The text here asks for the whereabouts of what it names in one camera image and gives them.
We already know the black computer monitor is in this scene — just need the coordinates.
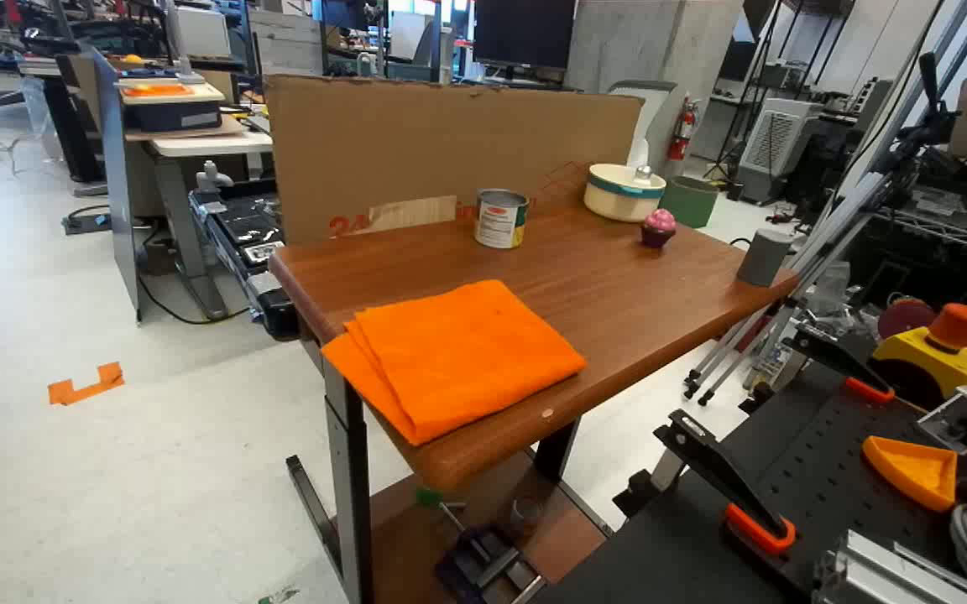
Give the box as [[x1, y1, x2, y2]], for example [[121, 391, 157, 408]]
[[472, 0, 578, 71]]

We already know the black table leg frame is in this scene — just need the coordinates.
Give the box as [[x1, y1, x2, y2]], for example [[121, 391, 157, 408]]
[[285, 331, 381, 604]]

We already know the black perforated board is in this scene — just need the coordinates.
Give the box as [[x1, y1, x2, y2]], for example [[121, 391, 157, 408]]
[[538, 361, 967, 604]]

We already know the gray cylinder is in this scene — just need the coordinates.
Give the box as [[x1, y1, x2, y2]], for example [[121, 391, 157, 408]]
[[735, 229, 795, 289]]

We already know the brown wooden base board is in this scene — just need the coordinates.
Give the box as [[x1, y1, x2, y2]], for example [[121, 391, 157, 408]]
[[371, 448, 613, 604]]

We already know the pink cupcake toy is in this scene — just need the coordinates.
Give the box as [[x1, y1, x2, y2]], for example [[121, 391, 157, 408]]
[[637, 204, 681, 253]]

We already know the white can green label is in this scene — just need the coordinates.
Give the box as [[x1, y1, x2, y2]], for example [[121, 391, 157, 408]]
[[472, 186, 531, 253]]

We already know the gray office desk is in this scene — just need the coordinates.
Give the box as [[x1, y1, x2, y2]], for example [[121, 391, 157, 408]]
[[87, 46, 276, 327]]

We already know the green bin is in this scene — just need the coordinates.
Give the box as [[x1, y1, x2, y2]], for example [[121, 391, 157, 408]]
[[663, 175, 723, 232]]

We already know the white round pot teal band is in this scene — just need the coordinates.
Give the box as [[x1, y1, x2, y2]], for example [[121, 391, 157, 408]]
[[580, 161, 672, 226]]

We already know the black box orange top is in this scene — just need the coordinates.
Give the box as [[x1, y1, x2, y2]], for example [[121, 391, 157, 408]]
[[119, 73, 229, 133]]

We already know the silver aluminium rail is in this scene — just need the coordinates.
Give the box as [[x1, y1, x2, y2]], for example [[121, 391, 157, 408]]
[[812, 531, 967, 604]]

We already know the orange wedge piece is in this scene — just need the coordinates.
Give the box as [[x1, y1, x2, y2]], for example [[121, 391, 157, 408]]
[[860, 432, 962, 516]]

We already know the brown cardboard panel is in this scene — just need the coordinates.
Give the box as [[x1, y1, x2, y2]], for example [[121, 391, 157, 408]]
[[264, 73, 644, 250]]

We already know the red fire extinguisher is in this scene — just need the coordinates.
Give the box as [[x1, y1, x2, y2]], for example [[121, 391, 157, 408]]
[[665, 99, 701, 167]]

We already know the yellow emergency stop button box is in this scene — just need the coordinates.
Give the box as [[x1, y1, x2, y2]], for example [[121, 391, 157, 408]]
[[871, 299, 967, 402]]

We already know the orange towel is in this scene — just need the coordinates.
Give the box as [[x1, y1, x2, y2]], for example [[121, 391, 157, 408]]
[[319, 278, 590, 450]]

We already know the black clamp orange handle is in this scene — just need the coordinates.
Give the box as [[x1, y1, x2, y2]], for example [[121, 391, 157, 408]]
[[652, 406, 801, 559], [782, 322, 900, 408]]

